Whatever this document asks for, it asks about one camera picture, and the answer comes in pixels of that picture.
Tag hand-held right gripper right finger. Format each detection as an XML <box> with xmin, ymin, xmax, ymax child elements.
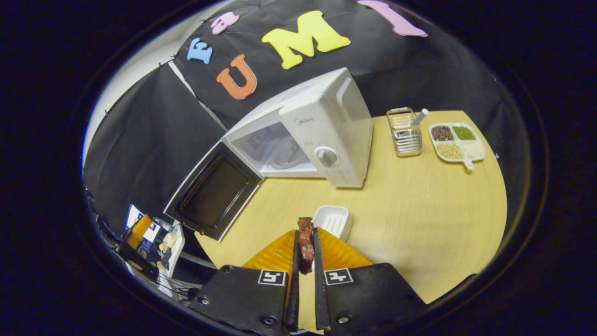
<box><xmin>312</xmin><ymin>227</ymin><xmax>428</xmax><ymax>334</ymax></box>

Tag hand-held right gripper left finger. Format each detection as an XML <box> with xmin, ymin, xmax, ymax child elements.
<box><xmin>187</xmin><ymin>229</ymin><xmax>300</xmax><ymax>334</ymax></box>

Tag red meat piece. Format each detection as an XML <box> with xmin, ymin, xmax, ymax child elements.
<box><xmin>298</xmin><ymin>217</ymin><xmax>316</xmax><ymax>275</ymax></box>

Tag white microwave oven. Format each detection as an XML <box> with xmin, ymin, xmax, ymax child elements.
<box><xmin>163</xmin><ymin>67</ymin><xmax>374</xmax><ymax>242</ymax></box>

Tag white rectangular dish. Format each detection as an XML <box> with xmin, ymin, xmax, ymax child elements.
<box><xmin>312</xmin><ymin>205</ymin><xmax>354</xmax><ymax>243</ymax></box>

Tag orange and black box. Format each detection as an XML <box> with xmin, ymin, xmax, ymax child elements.
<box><xmin>119</xmin><ymin>214</ymin><xmax>161</xmax><ymax>276</ymax></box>

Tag white divided tray of grains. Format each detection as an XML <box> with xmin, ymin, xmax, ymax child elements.
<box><xmin>429</xmin><ymin>122</ymin><xmax>487</xmax><ymax>173</ymax></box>

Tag white frame stand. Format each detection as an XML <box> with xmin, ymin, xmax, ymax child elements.
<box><xmin>156</xmin><ymin>219</ymin><xmax>187</xmax><ymax>283</ymax></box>

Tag metal wire utensil holder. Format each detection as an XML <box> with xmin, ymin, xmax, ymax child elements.
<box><xmin>386</xmin><ymin>107</ymin><xmax>423</xmax><ymax>158</ymax></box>

